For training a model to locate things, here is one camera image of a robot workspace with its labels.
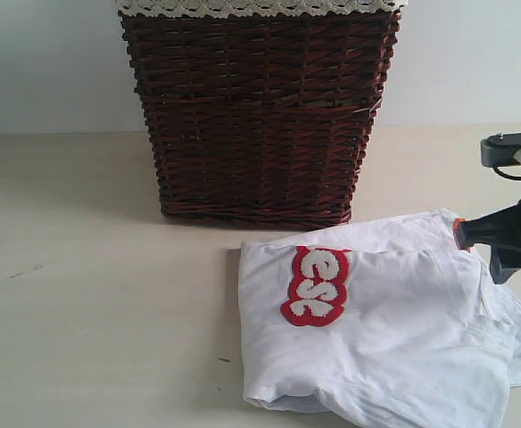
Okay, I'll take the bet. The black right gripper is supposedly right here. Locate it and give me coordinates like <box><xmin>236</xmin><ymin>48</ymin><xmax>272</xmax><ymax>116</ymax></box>
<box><xmin>459</xmin><ymin>199</ymin><xmax>521</xmax><ymax>284</ymax></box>

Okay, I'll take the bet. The white lace fabric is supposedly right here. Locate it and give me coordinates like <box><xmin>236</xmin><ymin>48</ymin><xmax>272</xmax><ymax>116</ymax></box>
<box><xmin>114</xmin><ymin>0</ymin><xmax>409</xmax><ymax>19</ymax></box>

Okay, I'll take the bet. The white t-shirt red lettering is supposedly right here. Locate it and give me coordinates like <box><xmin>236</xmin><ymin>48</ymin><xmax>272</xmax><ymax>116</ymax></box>
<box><xmin>238</xmin><ymin>210</ymin><xmax>521</xmax><ymax>427</ymax></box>

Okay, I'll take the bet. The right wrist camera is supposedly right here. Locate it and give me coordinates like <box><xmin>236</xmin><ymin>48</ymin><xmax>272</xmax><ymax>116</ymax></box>
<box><xmin>480</xmin><ymin>133</ymin><xmax>521</xmax><ymax>181</ymax></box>

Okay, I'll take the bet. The dark red wicker basket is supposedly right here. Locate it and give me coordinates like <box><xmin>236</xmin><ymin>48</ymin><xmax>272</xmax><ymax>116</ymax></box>
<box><xmin>120</xmin><ymin>11</ymin><xmax>401</xmax><ymax>230</ymax></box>

